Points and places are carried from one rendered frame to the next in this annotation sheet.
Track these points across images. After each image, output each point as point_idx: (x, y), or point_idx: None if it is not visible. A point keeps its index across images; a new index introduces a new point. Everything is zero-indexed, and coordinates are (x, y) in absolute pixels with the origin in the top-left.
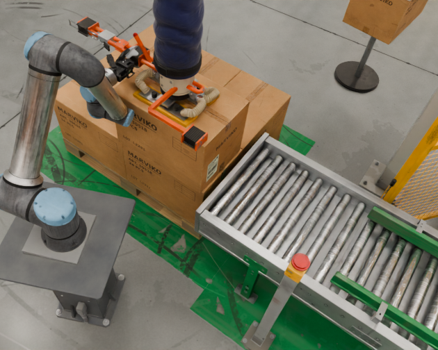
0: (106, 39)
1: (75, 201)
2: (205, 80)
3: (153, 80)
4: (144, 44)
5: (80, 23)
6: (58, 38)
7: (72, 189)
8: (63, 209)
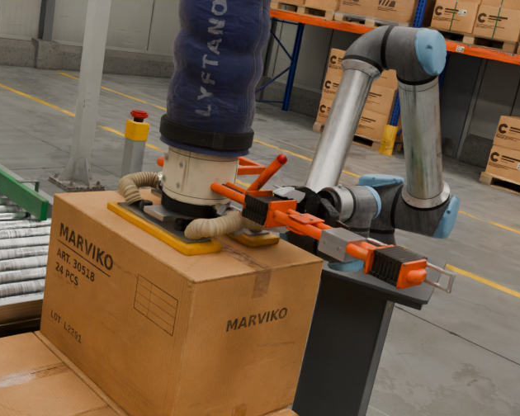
0: (342, 228)
1: (361, 273)
2: (116, 226)
3: (231, 250)
4: None
5: (415, 255)
6: (404, 28)
7: (368, 281)
8: (370, 174)
